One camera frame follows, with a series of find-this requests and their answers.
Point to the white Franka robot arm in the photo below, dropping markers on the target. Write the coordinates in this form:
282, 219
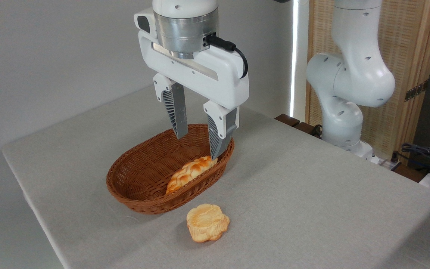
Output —
353, 74

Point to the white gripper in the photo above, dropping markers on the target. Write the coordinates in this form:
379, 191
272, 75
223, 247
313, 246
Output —
215, 78

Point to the bamboo wooden folding screen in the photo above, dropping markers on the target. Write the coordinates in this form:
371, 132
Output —
401, 45

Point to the long braided golden bread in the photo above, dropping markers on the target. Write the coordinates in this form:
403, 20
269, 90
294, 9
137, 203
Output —
190, 172

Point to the dark metal screen hinge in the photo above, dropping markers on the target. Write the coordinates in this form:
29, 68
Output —
416, 90

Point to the white power strip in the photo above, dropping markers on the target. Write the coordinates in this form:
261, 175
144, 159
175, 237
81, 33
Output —
385, 162

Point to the dark brown wooden block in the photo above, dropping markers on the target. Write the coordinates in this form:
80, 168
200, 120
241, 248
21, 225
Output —
287, 120

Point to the flower-shaped golden bread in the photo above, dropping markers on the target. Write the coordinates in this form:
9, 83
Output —
207, 223

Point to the brown wicker oval basket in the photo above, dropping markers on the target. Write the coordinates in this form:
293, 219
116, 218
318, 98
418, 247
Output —
144, 175

